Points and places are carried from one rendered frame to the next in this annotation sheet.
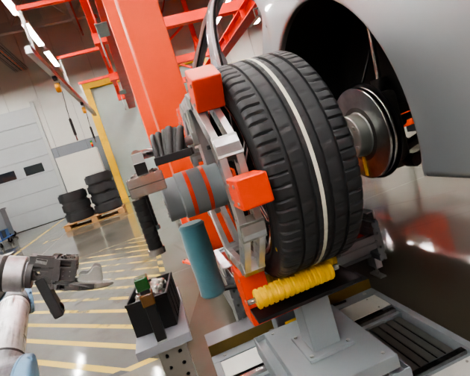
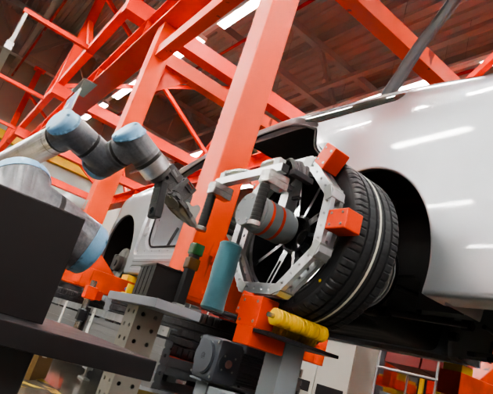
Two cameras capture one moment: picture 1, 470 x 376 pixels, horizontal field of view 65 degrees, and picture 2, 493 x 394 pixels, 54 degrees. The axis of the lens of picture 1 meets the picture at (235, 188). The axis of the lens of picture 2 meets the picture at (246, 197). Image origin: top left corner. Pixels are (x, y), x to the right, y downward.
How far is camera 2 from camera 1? 1.11 m
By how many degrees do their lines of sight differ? 32
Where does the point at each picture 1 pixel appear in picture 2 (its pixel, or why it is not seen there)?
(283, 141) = (370, 212)
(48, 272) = (173, 183)
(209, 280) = (221, 294)
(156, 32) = (254, 118)
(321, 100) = (391, 211)
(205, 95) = (333, 162)
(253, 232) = (324, 252)
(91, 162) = not seen: outside the picture
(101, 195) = not seen: outside the picture
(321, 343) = not seen: outside the picture
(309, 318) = (282, 371)
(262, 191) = (357, 224)
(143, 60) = (235, 127)
